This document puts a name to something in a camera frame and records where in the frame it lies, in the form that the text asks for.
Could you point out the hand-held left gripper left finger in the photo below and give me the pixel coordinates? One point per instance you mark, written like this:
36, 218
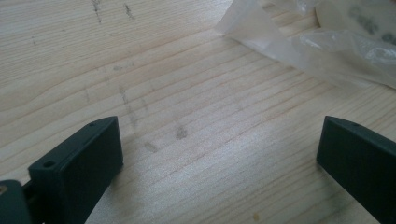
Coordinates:
77, 168

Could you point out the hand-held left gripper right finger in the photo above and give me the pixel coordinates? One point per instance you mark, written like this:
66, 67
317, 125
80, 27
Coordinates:
361, 161

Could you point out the clear plastic bag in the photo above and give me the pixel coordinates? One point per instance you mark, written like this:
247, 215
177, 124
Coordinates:
327, 46

